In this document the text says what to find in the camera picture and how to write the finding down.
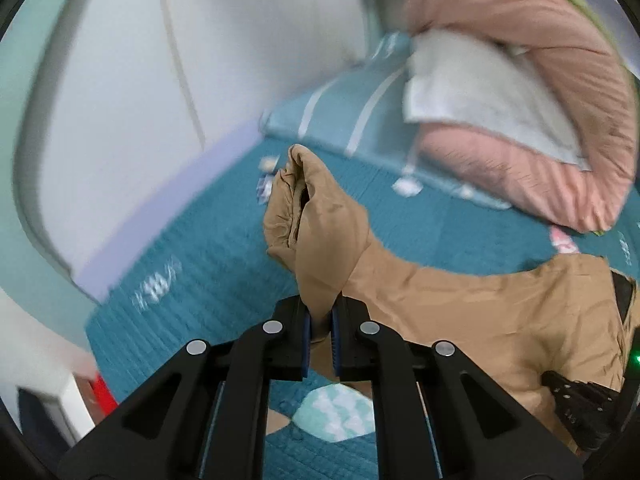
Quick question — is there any tan jacket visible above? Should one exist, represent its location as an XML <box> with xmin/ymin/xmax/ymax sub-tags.
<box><xmin>264</xmin><ymin>144</ymin><xmax>639</xmax><ymax>444</ymax></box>

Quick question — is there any teal quilted bedspread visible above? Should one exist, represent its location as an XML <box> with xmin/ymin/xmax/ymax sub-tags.
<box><xmin>84</xmin><ymin>136</ymin><xmax>640</xmax><ymax>480</ymax></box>

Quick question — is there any light blue striped sheet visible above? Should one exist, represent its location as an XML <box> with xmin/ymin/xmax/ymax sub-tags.
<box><xmin>260</xmin><ymin>32</ymin><xmax>511</xmax><ymax>210</ymax></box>

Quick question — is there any white pillow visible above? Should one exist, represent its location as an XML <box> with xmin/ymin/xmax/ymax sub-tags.
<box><xmin>404</xmin><ymin>29</ymin><xmax>591</xmax><ymax>171</ymax></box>

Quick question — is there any white wardrobe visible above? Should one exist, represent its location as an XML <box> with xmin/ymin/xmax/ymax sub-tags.
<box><xmin>16</xmin><ymin>0</ymin><xmax>366</xmax><ymax>273</ymax></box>

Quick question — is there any pink duvet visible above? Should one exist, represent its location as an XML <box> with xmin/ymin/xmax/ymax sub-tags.
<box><xmin>404</xmin><ymin>0</ymin><xmax>639</xmax><ymax>232</ymax></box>

